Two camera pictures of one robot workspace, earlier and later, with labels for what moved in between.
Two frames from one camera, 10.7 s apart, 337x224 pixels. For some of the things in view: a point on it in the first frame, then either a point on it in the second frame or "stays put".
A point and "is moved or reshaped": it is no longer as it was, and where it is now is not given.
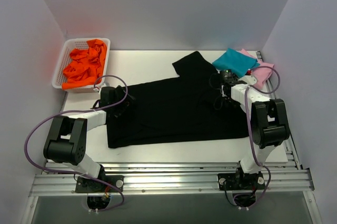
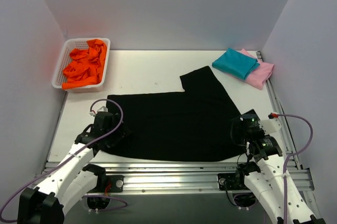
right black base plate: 240,181 stays put
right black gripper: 219,97 -> 237,125
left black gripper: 122,106 -> 119,133
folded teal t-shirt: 239,63 stays put
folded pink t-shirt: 261,74 stays put
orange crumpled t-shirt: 86,67 stays put
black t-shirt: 186,107 is moved or reshaped
